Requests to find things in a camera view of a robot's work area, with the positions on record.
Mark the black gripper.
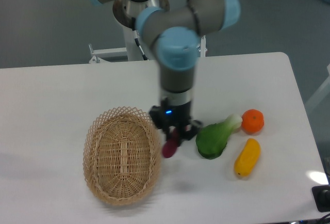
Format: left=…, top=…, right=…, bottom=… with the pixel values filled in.
left=149, top=99, right=203, bottom=146

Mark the purple sweet potato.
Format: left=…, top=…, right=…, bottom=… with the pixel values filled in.
left=162, top=128, right=180, bottom=158

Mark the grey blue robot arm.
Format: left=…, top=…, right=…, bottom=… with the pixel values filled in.
left=90, top=0, right=241, bottom=145

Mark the woven wicker basket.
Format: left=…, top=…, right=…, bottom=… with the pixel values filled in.
left=83, top=106, right=161, bottom=206

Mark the green bok choy toy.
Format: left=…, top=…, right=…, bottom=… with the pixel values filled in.
left=195, top=114, right=242, bottom=159

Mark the orange tangerine toy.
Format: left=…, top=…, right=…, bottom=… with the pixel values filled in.
left=241, top=109, right=265, bottom=134

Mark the yellow mango toy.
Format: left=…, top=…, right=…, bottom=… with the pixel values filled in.
left=234, top=138, right=261, bottom=177

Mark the black device at table edge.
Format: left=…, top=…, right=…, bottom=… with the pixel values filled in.
left=311, top=185, right=329, bottom=213

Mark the black white cable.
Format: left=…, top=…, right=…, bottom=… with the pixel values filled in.
left=130, top=17, right=150, bottom=61

